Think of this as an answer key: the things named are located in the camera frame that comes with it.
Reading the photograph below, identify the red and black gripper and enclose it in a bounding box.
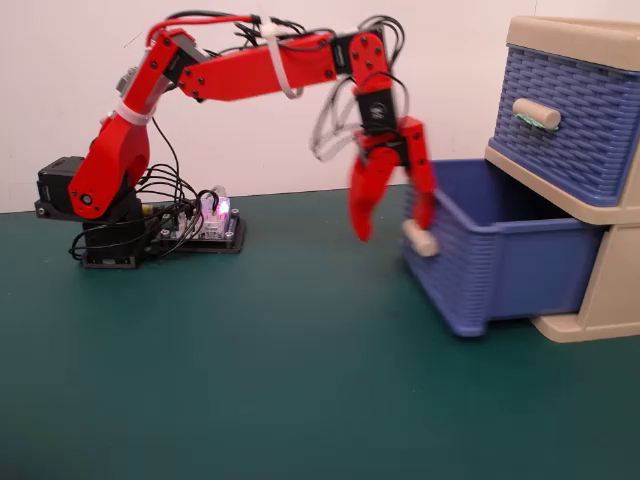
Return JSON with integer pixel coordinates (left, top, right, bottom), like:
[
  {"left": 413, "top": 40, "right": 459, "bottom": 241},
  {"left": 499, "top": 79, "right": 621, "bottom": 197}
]
[{"left": 347, "top": 88, "right": 438, "bottom": 243}]

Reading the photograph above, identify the beige cylindrical plain handle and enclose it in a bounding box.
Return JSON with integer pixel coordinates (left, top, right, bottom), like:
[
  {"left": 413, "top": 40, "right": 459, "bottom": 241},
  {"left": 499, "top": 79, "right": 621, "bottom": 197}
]
[{"left": 401, "top": 218, "right": 441, "bottom": 258}]

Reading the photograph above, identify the blue woven drawer with plain handle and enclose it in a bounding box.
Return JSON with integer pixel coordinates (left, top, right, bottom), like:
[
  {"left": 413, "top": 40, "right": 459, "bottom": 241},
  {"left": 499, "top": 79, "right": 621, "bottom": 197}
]
[{"left": 399, "top": 158, "right": 605, "bottom": 338}]

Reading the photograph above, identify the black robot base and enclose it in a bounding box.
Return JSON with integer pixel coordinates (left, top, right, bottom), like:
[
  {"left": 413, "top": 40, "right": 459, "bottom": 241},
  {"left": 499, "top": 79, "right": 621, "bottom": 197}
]
[{"left": 33, "top": 155, "right": 152, "bottom": 270}]

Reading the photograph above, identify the white zip tie on forearm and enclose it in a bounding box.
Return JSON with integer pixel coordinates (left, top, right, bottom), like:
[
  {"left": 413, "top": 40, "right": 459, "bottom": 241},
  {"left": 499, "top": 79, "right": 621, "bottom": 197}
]
[{"left": 260, "top": 16, "right": 305, "bottom": 100}]

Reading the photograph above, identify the white zip tie on upper arm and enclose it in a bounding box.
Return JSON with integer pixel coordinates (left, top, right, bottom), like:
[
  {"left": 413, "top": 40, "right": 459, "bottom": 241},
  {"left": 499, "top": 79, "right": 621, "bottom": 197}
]
[{"left": 114, "top": 101, "right": 152, "bottom": 127}]

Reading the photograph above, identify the controller circuit board with led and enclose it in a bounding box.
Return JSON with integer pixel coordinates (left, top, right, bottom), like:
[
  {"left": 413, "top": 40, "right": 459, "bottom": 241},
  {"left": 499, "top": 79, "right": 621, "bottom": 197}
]
[{"left": 143, "top": 194, "right": 248, "bottom": 256}]

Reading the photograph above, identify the green tape strip on handle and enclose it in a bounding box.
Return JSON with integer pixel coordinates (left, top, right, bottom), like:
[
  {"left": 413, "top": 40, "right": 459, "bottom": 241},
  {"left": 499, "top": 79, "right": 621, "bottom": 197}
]
[{"left": 514, "top": 113, "right": 559, "bottom": 134}]

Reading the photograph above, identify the beige cylindrical handle with tape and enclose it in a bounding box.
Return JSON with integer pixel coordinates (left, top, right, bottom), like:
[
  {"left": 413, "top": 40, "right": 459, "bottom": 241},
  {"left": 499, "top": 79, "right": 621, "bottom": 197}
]
[{"left": 512, "top": 97, "right": 562, "bottom": 132}]

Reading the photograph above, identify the blue woven drawer with taped handle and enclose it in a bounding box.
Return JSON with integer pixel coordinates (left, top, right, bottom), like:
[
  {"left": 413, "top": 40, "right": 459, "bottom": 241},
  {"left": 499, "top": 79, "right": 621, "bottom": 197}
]
[{"left": 487, "top": 44, "right": 640, "bottom": 207}]

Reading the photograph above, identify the beige plastic drawer cabinet frame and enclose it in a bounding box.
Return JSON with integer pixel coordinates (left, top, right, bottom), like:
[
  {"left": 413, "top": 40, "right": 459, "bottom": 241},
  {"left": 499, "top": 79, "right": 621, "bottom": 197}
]
[{"left": 483, "top": 14, "right": 640, "bottom": 344}]

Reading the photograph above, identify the red wire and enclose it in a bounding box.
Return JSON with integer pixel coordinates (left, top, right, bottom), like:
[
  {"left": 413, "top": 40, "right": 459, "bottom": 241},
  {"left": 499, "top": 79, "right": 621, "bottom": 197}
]
[{"left": 146, "top": 12, "right": 262, "bottom": 47}]

